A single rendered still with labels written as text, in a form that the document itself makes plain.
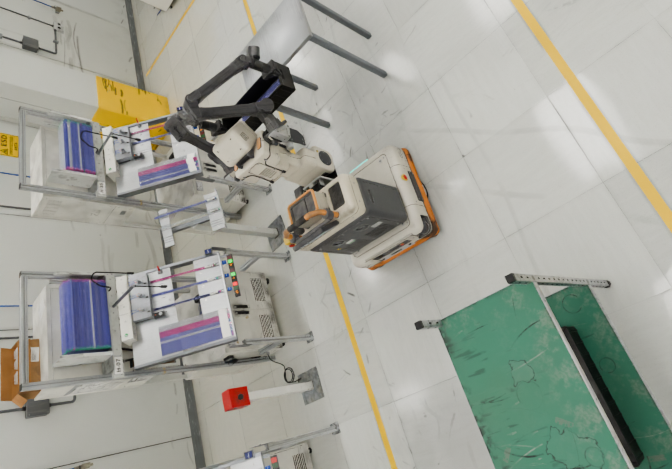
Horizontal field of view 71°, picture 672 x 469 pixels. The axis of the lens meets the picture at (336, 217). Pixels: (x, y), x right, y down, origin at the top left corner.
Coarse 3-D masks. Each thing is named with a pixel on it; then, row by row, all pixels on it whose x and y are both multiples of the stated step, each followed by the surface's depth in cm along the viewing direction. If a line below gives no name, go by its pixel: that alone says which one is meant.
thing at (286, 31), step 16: (288, 0) 325; (304, 0) 330; (272, 16) 336; (288, 16) 323; (304, 16) 312; (336, 16) 350; (272, 32) 334; (288, 32) 321; (304, 32) 308; (368, 32) 376; (272, 48) 332; (288, 48) 319; (336, 48) 322; (368, 64) 345; (304, 80) 406; (288, 112) 369
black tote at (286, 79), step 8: (280, 64) 274; (288, 72) 276; (256, 80) 281; (264, 80) 283; (272, 80) 285; (280, 80) 266; (288, 80) 272; (256, 88) 287; (264, 88) 289; (280, 88) 268; (288, 88) 270; (248, 96) 291; (256, 96) 293; (272, 96) 272; (280, 96) 274; (288, 96) 276; (240, 104) 296; (280, 104) 280; (272, 112) 285; (224, 120) 305; (232, 120) 308; (248, 120) 285; (256, 120) 288; (256, 128) 295
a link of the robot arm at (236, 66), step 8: (240, 56) 251; (232, 64) 248; (240, 64) 250; (224, 72) 246; (232, 72) 248; (208, 80) 241; (216, 80) 243; (224, 80) 245; (200, 88) 238; (208, 88) 240; (216, 88) 244; (192, 96) 232; (200, 96) 235
